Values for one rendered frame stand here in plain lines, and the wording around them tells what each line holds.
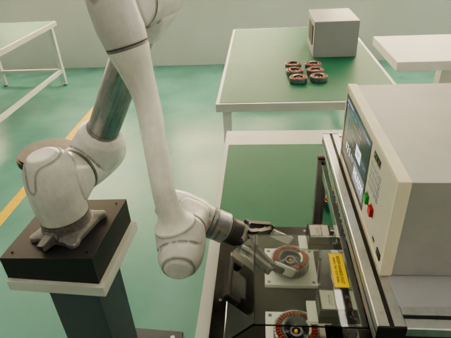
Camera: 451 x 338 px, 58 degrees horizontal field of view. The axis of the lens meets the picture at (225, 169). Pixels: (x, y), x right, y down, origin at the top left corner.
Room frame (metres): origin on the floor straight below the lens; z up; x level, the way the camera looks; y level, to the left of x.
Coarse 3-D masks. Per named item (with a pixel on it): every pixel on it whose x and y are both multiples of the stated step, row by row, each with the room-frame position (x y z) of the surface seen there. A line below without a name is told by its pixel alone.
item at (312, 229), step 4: (308, 224) 0.91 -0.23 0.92; (312, 224) 0.90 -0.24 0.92; (316, 224) 0.90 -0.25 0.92; (320, 224) 0.90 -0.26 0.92; (324, 224) 0.90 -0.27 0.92; (328, 224) 0.90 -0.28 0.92; (308, 228) 0.89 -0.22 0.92; (312, 228) 0.89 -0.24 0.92; (316, 228) 0.89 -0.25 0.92; (320, 228) 0.88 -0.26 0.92; (324, 228) 0.88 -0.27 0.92; (328, 228) 0.88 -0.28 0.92; (308, 232) 0.87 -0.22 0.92; (312, 232) 0.87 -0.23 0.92; (316, 232) 0.87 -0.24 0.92; (320, 232) 0.87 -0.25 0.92; (324, 232) 0.87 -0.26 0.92; (328, 232) 0.87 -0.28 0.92; (332, 232) 0.89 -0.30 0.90
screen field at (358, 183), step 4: (356, 168) 0.77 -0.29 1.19; (352, 172) 0.80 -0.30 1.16; (356, 172) 0.77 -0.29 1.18; (352, 176) 0.79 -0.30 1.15; (356, 176) 0.76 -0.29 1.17; (360, 176) 0.73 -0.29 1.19; (356, 180) 0.76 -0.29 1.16; (360, 180) 0.73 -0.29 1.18; (356, 184) 0.75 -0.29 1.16; (360, 184) 0.72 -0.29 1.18; (356, 188) 0.75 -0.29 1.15; (360, 188) 0.72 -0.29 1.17; (360, 192) 0.71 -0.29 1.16; (360, 196) 0.71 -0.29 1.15; (360, 200) 0.70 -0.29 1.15
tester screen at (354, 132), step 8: (352, 112) 0.87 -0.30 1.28; (352, 120) 0.86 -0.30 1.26; (344, 128) 0.94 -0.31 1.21; (352, 128) 0.85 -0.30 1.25; (360, 128) 0.78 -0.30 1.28; (344, 136) 0.93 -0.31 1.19; (352, 136) 0.84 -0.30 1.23; (360, 136) 0.77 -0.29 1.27; (344, 144) 0.92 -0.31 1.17; (352, 144) 0.83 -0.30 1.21; (360, 144) 0.77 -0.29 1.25; (368, 144) 0.71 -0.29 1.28; (352, 152) 0.82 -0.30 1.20; (360, 152) 0.76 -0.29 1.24; (368, 152) 0.70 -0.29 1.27; (352, 160) 0.81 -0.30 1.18; (352, 168) 0.81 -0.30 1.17
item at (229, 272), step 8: (232, 256) 0.65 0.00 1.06; (232, 264) 0.62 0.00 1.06; (240, 264) 0.64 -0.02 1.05; (232, 272) 0.60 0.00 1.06; (224, 280) 0.59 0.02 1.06; (232, 280) 0.58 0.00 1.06; (224, 288) 0.56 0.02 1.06; (224, 296) 0.54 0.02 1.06; (232, 296) 0.54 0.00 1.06; (232, 304) 0.54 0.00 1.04
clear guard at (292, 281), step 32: (256, 256) 0.64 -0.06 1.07; (288, 256) 0.63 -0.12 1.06; (320, 256) 0.63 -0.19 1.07; (256, 288) 0.55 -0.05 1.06; (288, 288) 0.55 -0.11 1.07; (320, 288) 0.54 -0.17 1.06; (352, 288) 0.54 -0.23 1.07; (256, 320) 0.48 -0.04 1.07; (288, 320) 0.47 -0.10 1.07; (320, 320) 0.47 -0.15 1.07; (352, 320) 0.47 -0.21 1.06
